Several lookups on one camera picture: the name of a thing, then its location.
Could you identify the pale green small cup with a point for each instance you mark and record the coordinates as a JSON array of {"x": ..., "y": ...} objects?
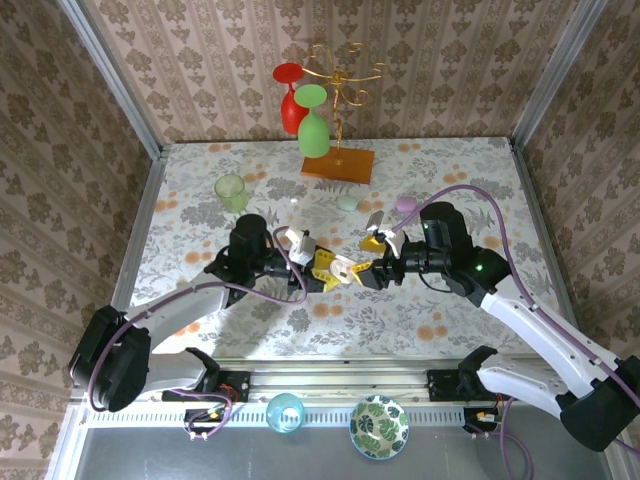
[{"x": 347, "y": 203}]

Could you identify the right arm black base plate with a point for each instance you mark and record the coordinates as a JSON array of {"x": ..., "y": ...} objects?
[{"x": 440, "y": 385}]

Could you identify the green plastic wine glass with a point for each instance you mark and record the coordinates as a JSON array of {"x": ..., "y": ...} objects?
[{"x": 312, "y": 135}]

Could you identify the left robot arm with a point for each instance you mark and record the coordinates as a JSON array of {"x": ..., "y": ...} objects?
[{"x": 110, "y": 370}]

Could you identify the aluminium table side rail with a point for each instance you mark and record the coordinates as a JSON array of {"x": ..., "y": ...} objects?
[
  {"x": 534, "y": 200},
  {"x": 136, "y": 235}
]

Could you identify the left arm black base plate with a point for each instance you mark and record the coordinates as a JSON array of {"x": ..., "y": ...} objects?
[{"x": 240, "y": 385}]

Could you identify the aluminium mounting rail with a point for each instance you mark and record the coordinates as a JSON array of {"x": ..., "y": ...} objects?
[{"x": 340, "y": 382}]

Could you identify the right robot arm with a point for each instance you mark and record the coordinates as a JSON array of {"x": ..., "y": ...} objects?
[{"x": 540, "y": 335}]

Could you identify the aluminium frame post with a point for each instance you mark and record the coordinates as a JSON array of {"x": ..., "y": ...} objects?
[
  {"x": 117, "y": 82},
  {"x": 555, "y": 75}
]

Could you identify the white earbud charging case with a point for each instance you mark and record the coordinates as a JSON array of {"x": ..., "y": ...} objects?
[{"x": 342, "y": 267}]

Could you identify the leaf print bowl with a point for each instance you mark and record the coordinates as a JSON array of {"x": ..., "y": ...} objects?
[{"x": 378, "y": 425}]

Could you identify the blue translucent cup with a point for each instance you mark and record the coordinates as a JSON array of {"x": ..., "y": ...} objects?
[{"x": 285, "y": 415}]

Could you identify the pink small cup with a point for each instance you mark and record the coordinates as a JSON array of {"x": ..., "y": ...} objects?
[{"x": 405, "y": 203}]

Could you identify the gold glass rack orange base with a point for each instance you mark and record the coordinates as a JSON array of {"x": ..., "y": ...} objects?
[{"x": 345, "y": 167}]

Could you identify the red plastic wine glass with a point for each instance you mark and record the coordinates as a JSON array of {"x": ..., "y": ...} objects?
[{"x": 292, "y": 115}]

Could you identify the grey metal shelf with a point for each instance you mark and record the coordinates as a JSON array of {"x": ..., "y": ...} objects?
[{"x": 200, "y": 460}]

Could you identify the green translucent cup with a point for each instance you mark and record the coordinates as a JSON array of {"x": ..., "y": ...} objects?
[{"x": 232, "y": 195}]

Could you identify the black connector bracket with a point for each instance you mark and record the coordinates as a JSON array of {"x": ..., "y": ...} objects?
[
  {"x": 480, "y": 417},
  {"x": 205, "y": 415}
]

